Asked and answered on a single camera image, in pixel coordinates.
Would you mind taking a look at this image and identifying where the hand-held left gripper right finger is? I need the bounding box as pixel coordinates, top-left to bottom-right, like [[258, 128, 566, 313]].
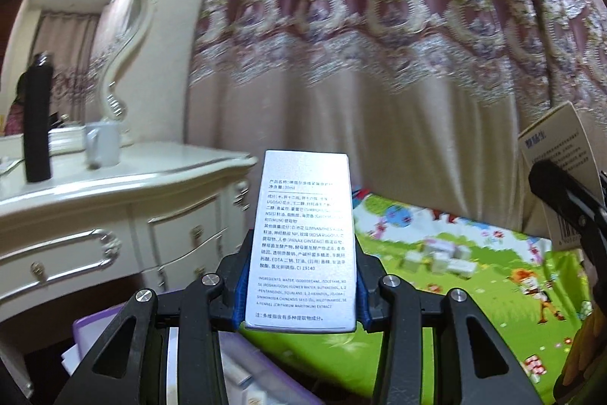
[[353, 239, 541, 405]]

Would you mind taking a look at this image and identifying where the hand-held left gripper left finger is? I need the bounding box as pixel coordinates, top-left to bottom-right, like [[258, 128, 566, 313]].
[[52, 229, 254, 405]]

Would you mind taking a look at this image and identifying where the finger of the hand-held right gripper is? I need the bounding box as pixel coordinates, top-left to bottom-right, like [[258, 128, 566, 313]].
[[528, 158, 607, 277]]

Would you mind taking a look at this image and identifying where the white and blue carton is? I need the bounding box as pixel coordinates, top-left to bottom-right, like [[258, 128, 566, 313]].
[[517, 101, 603, 251]]

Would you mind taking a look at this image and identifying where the purple-rimmed plastic storage box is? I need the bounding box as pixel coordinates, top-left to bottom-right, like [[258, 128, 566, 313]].
[[61, 305, 323, 405]]

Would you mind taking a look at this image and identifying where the silver printed carton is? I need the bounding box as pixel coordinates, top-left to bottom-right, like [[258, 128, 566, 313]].
[[239, 150, 357, 332]]

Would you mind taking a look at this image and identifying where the green cartoon play mat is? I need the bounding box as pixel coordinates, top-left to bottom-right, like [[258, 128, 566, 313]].
[[237, 184, 593, 405]]

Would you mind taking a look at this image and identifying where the cluster of small white boxes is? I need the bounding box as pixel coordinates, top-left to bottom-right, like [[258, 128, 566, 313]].
[[401, 239, 475, 277]]

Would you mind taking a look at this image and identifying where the white dressing table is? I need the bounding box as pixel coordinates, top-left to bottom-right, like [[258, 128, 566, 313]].
[[0, 142, 259, 387]]

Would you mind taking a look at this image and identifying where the white mug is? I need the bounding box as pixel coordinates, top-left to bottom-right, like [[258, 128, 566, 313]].
[[84, 121, 123, 170]]

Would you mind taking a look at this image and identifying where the beige floral curtain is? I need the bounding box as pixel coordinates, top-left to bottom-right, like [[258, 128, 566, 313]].
[[187, 0, 607, 240]]

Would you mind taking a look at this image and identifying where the tall black bottle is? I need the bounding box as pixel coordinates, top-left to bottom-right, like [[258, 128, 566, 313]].
[[23, 52, 54, 184]]

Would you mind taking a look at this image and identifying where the ornate silver-framed mirror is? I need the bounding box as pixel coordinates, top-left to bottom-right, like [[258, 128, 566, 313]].
[[0, 0, 159, 159]]

